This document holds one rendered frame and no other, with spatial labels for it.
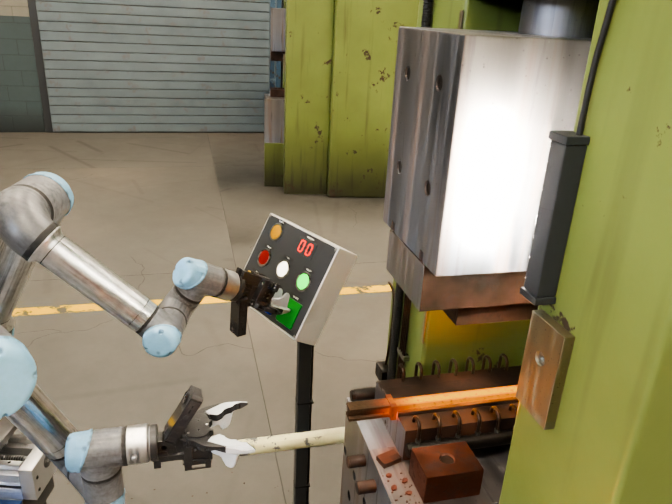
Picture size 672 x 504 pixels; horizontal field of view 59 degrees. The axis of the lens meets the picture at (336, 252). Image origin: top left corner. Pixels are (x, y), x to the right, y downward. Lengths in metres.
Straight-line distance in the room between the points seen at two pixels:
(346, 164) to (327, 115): 0.52
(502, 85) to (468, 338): 0.75
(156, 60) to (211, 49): 0.77
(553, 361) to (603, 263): 0.18
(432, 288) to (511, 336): 0.53
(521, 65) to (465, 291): 0.42
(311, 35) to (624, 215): 5.18
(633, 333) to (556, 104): 0.40
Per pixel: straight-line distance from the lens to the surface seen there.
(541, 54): 1.03
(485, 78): 0.98
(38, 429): 1.33
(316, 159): 6.06
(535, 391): 1.04
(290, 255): 1.71
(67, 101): 9.16
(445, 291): 1.13
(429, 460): 1.25
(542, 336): 1.00
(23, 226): 1.34
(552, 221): 0.93
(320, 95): 5.95
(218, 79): 9.00
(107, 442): 1.26
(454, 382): 1.46
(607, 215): 0.89
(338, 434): 1.82
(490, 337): 1.58
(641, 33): 0.86
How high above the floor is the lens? 1.79
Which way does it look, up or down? 22 degrees down
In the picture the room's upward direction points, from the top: 3 degrees clockwise
